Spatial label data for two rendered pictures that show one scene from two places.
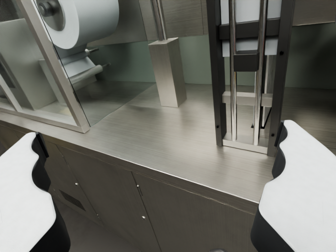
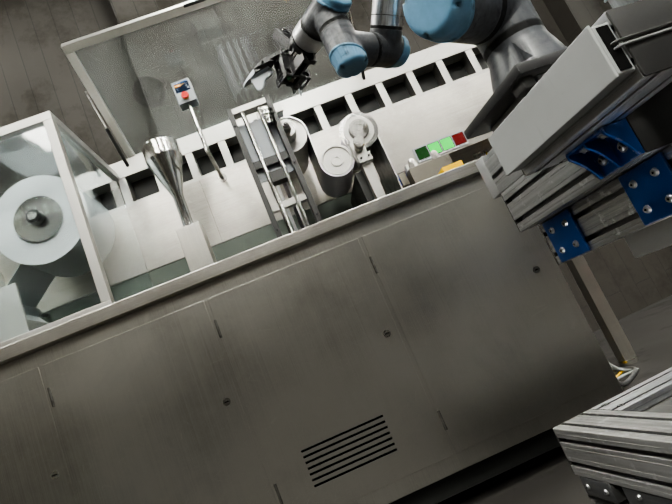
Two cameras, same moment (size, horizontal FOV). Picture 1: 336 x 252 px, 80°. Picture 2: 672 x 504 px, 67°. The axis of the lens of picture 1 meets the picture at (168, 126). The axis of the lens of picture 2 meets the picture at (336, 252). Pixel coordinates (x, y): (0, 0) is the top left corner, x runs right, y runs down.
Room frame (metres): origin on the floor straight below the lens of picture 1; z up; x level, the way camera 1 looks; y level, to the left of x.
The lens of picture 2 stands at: (-0.79, 0.88, 0.50)
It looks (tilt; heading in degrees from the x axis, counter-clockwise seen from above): 11 degrees up; 316
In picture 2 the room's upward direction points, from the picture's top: 23 degrees counter-clockwise
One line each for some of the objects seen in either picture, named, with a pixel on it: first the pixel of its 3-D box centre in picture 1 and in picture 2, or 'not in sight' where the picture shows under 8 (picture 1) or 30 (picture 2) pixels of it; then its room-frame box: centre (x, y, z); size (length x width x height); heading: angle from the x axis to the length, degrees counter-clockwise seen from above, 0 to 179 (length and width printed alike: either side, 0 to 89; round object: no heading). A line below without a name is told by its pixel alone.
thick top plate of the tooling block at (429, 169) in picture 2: not in sight; (422, 187); (0.34, -0.79, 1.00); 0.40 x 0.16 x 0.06; 142
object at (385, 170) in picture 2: not in sight; (384, 169); (0.38, -0.67, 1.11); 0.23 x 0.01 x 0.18; 142
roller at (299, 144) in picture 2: not in sight; (290, 149); (0.58, -0.44, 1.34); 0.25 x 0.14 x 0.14; 142
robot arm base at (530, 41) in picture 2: not in sight; (524, 62); (-0.46, -0.08, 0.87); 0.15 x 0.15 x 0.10
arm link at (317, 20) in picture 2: not in sight; (327, 12); (-0.19, 0.03, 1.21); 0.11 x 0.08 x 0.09; 175
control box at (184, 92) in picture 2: not in sight; (184, 93); (0.69, -0.14, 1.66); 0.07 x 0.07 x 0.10; 52
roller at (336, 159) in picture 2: not in sight; (336, 172); (0.50, -0.54, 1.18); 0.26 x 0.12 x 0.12; 142
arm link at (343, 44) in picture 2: not in sight; (349, 48); (-0.19, 0.01, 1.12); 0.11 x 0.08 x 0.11; 85
